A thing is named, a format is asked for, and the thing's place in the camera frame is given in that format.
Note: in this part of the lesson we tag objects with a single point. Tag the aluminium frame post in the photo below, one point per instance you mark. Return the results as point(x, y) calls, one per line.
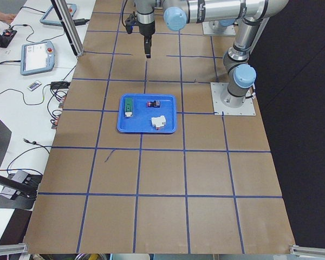
point(69, 27)

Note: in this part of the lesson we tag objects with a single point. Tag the blue plastic tray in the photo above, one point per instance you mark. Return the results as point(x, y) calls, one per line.
point(140, 120)

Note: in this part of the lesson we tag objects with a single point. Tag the black monitor stand base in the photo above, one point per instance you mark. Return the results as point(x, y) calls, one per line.
point(19, 190)

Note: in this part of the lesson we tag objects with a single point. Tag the black controller device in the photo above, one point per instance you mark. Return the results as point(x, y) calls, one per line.
point(6, 37)

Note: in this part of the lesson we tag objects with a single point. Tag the black power adapter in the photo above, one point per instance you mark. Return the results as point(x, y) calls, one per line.
point(59, 85)

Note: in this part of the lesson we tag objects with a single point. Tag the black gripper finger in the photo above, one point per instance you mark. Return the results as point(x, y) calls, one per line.
point(147, 47)

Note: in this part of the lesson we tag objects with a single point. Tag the person forearm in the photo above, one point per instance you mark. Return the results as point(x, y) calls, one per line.
point(7, 18)

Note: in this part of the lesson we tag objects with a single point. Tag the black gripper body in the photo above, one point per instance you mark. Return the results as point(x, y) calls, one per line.
point(147, 29)

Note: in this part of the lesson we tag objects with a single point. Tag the white circuit breaker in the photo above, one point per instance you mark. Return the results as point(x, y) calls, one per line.
point(158, 122)

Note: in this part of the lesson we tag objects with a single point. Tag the green terminal block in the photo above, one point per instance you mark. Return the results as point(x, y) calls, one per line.
point(128, 105)

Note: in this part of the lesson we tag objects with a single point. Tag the small remote control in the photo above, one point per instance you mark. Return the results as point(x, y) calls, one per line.
point(34, 85)

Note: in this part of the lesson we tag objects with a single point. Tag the near teach pendant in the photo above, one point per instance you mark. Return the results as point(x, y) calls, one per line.
point(37, 58)

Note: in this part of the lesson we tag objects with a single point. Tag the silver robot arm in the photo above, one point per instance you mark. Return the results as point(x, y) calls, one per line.
point(217, 18)

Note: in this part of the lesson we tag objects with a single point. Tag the red push button switch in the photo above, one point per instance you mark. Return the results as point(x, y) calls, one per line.
point(153, 104)

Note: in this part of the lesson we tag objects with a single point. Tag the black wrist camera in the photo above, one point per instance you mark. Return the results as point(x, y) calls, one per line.
point(130, 22)

